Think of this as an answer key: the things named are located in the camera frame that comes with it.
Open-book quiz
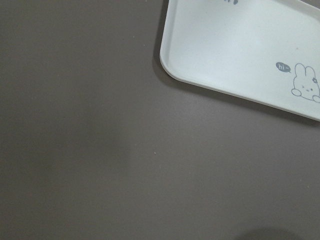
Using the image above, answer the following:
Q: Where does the white rabbit tray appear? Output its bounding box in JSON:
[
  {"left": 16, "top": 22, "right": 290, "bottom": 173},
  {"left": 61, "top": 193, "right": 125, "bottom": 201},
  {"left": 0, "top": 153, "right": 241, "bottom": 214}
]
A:
[{"left": 159, "top": 0, "right": 320, "bottom": 120}]

